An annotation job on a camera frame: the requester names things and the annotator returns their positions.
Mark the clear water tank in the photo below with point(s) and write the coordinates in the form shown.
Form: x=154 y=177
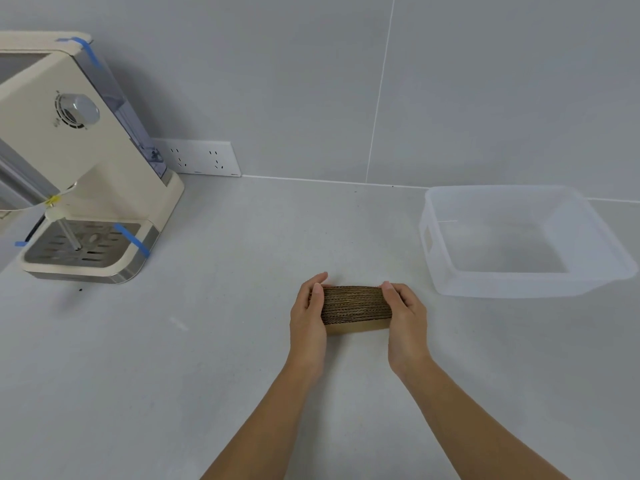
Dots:
x=135 y=129

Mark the cream coffee machine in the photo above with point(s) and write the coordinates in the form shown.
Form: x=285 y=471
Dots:
x=115 y=184

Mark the white wall socket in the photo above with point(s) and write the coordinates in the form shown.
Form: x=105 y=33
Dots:
x=200 y=157

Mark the person's right hand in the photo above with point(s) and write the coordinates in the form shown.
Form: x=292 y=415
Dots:
x=412 y=334

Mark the person's left hand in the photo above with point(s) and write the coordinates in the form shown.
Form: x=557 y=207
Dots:
x=307 y=334

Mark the person's right forearm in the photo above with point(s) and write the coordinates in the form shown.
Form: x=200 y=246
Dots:
x=475 y=424

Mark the person's left forearm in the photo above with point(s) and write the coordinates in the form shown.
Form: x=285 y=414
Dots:
x=265 y=424

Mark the long blue tape strip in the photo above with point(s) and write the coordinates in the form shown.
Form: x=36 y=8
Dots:
x=85 y=49

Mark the white plastic container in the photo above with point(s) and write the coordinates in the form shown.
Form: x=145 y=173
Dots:
x=525 y=282

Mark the stack of brown cup sleeves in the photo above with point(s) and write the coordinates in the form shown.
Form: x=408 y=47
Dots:
x=355 y=307

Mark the metal steam wand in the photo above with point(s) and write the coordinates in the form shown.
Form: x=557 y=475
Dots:
x=67 y=234

